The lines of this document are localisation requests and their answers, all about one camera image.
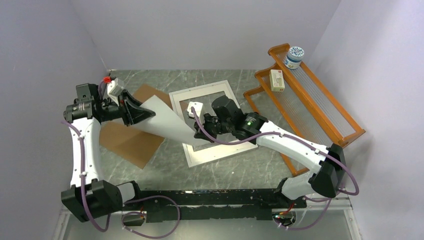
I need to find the blue white round jar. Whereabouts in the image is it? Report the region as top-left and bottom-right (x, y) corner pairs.
(283, 46), (305, 70)

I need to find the small cream box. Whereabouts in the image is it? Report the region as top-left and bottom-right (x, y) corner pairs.
(269, 69), (285, 92)

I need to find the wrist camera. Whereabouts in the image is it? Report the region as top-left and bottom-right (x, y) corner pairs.
(187, 101), (204, 119)
(101, 76), (125, 105)

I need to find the brown backing board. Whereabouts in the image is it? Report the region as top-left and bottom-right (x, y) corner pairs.
(99, 84), (173, 169)

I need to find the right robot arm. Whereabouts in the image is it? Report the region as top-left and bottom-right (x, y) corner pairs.
(187, 95), (345, 208)

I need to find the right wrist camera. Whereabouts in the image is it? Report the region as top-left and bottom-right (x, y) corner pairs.
(187, 101), (204, 119)

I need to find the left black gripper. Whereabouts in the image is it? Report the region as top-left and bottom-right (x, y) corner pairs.
(100, 89), (155, 127)

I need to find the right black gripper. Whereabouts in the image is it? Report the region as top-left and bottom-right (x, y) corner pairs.
(194, 111), (234, 143)

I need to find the white picture frame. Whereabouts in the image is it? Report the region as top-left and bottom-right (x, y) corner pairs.
(168, 80), (259, 169)

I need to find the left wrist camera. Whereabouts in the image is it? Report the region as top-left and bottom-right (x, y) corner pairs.
(101, 76), (125, 105)

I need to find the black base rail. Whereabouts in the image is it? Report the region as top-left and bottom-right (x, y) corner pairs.
(122, 188), (307, 223)

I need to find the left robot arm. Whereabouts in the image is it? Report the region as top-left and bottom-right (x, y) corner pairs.
(61, 79), (156, 223)

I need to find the red and white photo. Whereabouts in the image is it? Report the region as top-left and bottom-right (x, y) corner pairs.
(133, 95), (208, 146)

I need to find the orange wooden shelf rack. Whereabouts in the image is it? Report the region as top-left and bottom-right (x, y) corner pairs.
(243, 43), (366, 177)

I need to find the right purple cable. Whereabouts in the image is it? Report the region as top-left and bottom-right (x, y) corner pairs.
(190, 106), (360, 232)

